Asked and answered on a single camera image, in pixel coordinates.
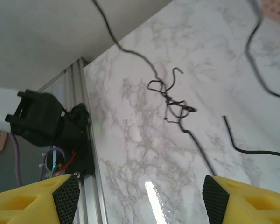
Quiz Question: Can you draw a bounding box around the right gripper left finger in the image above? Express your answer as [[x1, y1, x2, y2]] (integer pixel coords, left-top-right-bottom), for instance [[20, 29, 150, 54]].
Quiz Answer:
[[0, 174, 81, 224]]

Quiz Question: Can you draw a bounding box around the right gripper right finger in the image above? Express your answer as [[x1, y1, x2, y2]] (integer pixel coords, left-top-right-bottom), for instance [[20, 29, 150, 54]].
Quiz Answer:
[[202, 175, 280, 224]]

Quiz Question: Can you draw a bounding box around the thick black cable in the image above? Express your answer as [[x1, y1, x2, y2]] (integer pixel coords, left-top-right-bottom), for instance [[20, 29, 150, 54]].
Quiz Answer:
[[224, 115, 280, 156]]

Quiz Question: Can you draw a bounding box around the thin black cable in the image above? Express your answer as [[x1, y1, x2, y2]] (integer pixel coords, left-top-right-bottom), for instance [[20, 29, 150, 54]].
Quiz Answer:
[[92, 0, 217, 177], [245, 0, 280, 105]]

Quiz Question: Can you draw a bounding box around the pink plastic basket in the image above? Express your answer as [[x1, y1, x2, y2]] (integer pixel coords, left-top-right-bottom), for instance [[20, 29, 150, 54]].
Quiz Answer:
[[259, 0, 280, 26]]

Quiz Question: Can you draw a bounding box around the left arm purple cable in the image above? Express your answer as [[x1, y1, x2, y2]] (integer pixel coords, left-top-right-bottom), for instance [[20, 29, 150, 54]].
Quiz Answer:
[[10, 134, 66, 187]]

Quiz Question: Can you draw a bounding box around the red base power wire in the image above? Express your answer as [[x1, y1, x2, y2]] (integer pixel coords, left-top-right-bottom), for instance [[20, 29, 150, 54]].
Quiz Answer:
[[56, 150, 77, 174]]

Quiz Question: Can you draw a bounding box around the aluminium mounting rail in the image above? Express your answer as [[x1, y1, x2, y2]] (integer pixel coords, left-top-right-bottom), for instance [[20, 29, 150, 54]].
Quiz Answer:
[[37, 58, 112, 224]]

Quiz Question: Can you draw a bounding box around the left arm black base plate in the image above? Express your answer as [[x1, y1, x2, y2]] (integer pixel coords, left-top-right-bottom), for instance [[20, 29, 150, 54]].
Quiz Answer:
[[67, 130, 95, 180]]

